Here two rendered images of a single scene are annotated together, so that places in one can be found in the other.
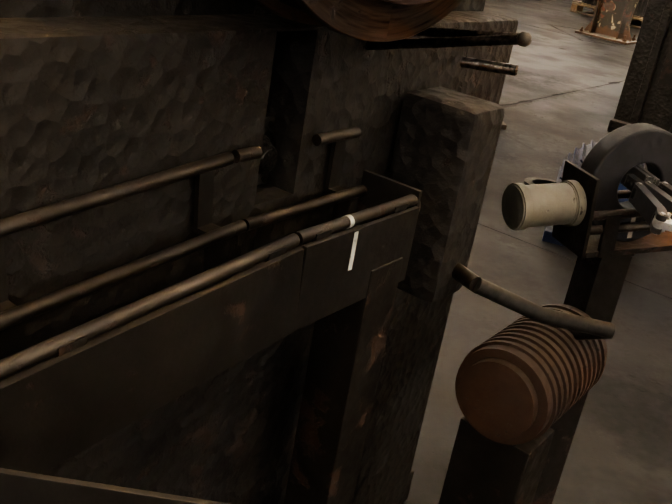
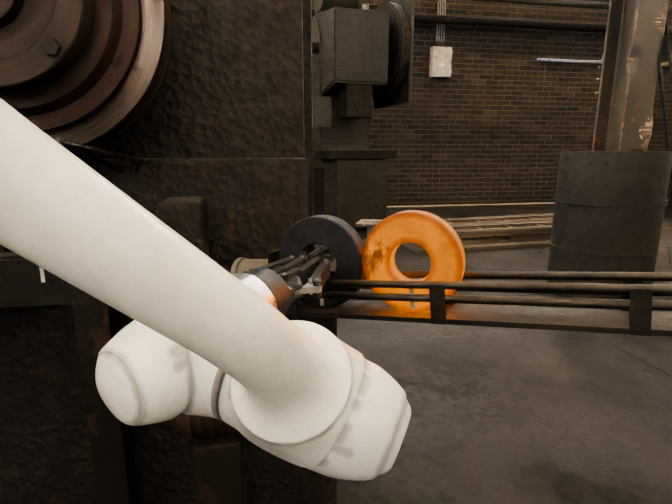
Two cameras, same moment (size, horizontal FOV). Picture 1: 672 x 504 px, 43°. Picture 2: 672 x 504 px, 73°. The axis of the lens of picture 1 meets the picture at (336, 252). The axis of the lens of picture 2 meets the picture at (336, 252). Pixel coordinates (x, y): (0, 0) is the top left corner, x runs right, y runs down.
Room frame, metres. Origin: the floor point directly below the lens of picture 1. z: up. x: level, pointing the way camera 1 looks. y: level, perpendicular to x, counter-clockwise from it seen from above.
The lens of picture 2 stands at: (0.59, -0.92, 0.89)
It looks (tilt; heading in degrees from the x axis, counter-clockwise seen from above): 13 degrees down; 46
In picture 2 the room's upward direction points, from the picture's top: straight up
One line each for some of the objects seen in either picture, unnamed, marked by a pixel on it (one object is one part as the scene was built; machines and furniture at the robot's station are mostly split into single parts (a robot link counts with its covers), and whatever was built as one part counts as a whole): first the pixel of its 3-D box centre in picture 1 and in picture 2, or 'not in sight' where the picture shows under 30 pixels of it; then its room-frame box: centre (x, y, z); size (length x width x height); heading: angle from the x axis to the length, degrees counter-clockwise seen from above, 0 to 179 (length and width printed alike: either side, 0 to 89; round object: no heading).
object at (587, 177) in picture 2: not in sight; (604, 223); (3.72, -0.05, 0.45); 0.59 x 0.59 x 0.89
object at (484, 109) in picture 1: (432, 194); (186, 260); (0.97, -0.10, 0.68); 0.11 x 0.08 x 0.24; 57
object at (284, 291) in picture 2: not in sight; (270, 290); (0.94, -0.43, 0.70); 0.09 x 0.08 x 0.07; 22
